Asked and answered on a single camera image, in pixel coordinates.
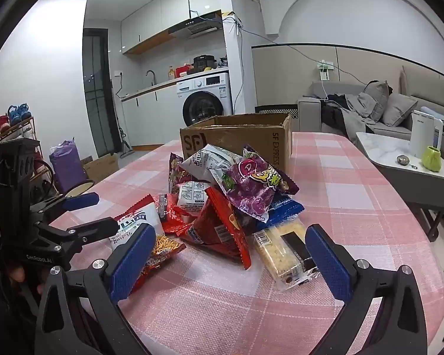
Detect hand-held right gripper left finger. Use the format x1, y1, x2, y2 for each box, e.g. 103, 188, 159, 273
35, 224, 158, 355

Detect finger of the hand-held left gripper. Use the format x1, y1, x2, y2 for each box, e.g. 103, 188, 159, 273
30, 192, 100, 226
41, 218, 120, 252

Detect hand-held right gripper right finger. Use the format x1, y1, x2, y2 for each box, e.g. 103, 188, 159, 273
305, 225, 430, 355

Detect red cone snack packet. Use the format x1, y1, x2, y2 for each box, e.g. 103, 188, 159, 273
163, 187, 252, 270

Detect brown cardboard box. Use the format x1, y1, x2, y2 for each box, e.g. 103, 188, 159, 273
179, 113, 294, 178

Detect person's left hand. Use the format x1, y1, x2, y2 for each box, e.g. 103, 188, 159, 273
7, 264, 47, 296

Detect round stool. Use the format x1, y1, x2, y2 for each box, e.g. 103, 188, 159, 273
63, 179, 95, 196

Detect white red noodle snack packet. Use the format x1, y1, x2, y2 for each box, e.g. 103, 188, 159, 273
109, 194, 187, 296

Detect purple plastic bag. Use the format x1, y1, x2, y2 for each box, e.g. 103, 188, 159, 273
49, 138, 86, 195

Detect printed cardboard box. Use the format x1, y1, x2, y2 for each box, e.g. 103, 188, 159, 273
83, 153, 120, 183

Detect clear rice cracker packet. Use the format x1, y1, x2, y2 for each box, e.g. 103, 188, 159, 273
253, 218, 321, 291

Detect wooden shoe rack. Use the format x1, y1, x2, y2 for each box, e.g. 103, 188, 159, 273
0, 116, 56, 215

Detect pink plaid tablecloth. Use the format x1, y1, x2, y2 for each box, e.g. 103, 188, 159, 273
48, 131, 444, 355

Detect grey floor mop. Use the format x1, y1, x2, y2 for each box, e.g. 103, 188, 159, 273
109, 79, 134, 156

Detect blue snack packet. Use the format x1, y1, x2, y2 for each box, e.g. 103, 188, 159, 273
240, 192, 306, 235

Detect dark purple snack packet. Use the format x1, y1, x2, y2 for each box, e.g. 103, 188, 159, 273
169, 151, 197, 196

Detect white base cabinets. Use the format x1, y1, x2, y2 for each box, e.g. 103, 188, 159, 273
121, 89, 184, 152

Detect purple grape candy packet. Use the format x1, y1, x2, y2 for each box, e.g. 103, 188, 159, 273
222, 146, 300, 226

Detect black glass door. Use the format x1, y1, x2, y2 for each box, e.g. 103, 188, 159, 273
82, 29, 113, 158

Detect silver white snack packet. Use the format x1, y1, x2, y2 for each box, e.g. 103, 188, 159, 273
181, 143, 245, 185

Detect marble coffee table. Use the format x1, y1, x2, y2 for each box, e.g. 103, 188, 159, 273
355, 131, 444, 241

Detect green cup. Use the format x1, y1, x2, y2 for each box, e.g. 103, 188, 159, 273
421, 146, 442, 172

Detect pile of dark clothes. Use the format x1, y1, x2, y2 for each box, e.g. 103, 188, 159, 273
320, 94, 376, 145

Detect white washing machine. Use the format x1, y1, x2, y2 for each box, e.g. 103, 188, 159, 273
176, 72, 234, 128

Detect grey sofa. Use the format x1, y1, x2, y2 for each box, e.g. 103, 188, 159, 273
297, 81, 444, 145

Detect white electric kettle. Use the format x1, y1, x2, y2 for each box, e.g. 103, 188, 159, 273
409, 110, 444, 159

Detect grey pillow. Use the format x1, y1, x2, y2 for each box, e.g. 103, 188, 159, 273
383, 92, 419, 126
363, 80, 390, 117

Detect light blue rolled mat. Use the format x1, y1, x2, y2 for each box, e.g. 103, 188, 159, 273
420, 106, 444, 124

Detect black rice cooker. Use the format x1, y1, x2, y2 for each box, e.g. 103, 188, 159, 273
192, 55, 217, 72

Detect black range hood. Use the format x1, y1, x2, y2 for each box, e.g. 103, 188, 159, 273
168, 18, 223, 39

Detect small grey keychain case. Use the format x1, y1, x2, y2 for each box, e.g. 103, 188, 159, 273
396, 154, 417, 171

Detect white wall power strip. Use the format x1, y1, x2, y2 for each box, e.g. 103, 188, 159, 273
316, 60, 335, 81

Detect white wall cabinets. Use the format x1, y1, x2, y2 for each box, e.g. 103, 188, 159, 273
120, 0, 223, 55

